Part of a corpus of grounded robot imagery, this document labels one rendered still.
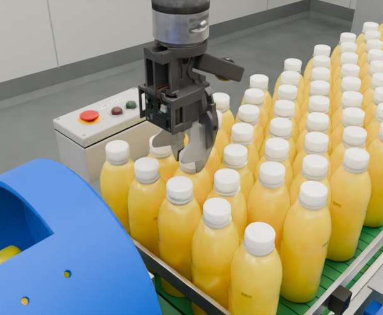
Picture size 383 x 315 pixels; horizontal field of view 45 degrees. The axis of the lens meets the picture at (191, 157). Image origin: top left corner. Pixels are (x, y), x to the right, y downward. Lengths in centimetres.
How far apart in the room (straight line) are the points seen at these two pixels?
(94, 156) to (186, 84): 28
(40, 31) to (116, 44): 65
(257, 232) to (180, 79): 23
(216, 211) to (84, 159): 32
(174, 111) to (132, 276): 24
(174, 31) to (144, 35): 345
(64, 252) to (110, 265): 5
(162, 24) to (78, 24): 311
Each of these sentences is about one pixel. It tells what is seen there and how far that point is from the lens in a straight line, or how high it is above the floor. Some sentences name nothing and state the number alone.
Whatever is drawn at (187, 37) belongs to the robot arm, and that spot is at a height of 132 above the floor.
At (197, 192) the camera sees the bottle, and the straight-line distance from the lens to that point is 75.
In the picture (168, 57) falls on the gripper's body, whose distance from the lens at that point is 61.
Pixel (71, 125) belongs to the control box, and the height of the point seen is 110.
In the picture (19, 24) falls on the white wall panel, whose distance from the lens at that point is 352.
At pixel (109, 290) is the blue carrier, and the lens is 47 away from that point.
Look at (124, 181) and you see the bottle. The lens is 79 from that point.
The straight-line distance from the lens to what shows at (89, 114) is 89.
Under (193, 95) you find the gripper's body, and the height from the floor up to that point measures 124.
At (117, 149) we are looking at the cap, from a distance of 77.
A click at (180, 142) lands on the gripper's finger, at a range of 74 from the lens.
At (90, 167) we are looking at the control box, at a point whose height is 104.
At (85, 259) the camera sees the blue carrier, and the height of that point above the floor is 120.
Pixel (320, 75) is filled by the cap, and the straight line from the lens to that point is 108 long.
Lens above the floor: 152
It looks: 34 degrees down
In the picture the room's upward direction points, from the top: straight up
